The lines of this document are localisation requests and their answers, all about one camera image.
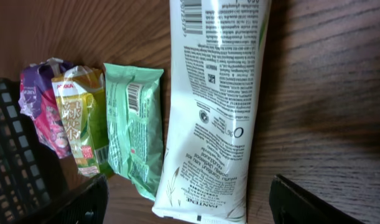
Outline white conditioner tube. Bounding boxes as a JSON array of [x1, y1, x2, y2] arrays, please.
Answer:
[[152, 0, 272, 223]]

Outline green tea drink carton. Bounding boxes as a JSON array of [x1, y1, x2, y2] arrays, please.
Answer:
[[52, 66, 113, 177]]

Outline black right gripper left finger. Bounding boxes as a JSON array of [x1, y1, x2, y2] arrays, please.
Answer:
[[14, 174, 109, 224]]

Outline red purple snack bag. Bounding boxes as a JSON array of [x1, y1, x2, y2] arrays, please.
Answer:
[[19, 58, 74, 159]]

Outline grey plastic mesh basket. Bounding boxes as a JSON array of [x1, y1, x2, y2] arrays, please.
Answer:
[[0, 78, 68, 223]]

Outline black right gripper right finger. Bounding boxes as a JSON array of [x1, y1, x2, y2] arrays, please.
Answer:
[[269, 174, 363, 224]]

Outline teal snack packet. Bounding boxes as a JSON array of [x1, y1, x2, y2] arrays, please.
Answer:
[[104, 63, 164, 200]]

